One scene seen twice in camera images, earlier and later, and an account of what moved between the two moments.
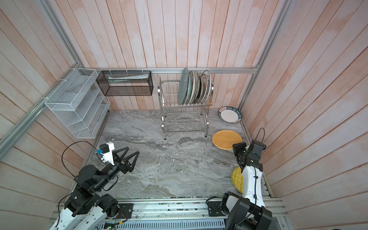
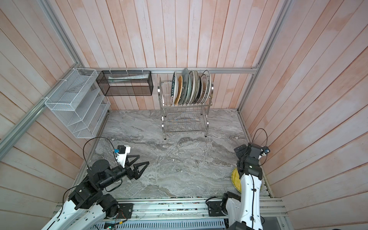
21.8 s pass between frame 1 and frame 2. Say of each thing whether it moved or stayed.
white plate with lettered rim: moved
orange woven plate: moved
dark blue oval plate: stayed
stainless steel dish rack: stayed
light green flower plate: stayed
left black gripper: moved
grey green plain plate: stayed
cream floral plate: stayed
